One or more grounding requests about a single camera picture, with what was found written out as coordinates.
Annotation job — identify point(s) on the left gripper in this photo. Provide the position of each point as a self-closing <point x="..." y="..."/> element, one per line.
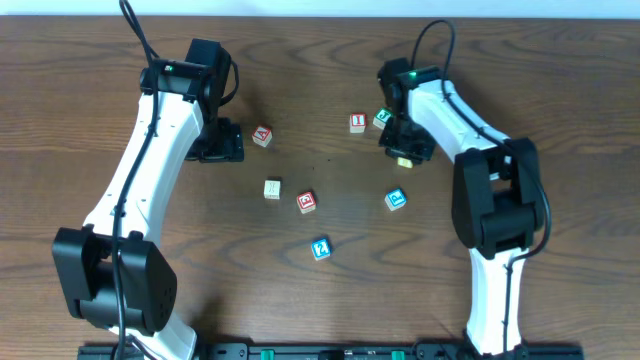
<point x="220" y="148"/>

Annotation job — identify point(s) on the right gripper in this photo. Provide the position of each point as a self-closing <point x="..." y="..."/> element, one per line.
<point x="409" y="147"/>

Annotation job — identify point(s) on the yellow picture wooden block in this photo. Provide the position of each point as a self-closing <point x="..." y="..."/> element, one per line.
<point x="404" y="162"/>

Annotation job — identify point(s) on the red letter A block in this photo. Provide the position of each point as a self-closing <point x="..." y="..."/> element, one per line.
<point x="262" y="136"/>

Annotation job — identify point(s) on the red letter I block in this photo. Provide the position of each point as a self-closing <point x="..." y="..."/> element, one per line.
<point x="357" y="122"/>

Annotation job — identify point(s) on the blue number 2 block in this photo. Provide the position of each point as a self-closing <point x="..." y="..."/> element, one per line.
<point x="321" y="249"/>

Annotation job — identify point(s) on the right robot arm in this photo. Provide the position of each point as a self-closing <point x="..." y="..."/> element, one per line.
<point x="496" y="202"/>

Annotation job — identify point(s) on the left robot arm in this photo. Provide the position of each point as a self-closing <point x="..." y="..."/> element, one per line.
<point x="111" y="270"/>

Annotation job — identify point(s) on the green letter J block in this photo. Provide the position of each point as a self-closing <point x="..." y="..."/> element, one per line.
<point x="382" y="116"/>

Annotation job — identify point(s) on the blue letter P block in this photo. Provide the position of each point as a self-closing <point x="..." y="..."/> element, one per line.
<point x="395" y="199"/>

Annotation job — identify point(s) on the plain cream wooden block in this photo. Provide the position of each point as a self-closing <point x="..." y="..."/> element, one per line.
<point x="272" y="189"/>

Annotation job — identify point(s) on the red letter C block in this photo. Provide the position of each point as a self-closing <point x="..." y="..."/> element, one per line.
<point x="306" y="202"/>

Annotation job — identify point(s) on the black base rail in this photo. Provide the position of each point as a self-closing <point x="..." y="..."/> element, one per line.
<point x="419" y="351"/>

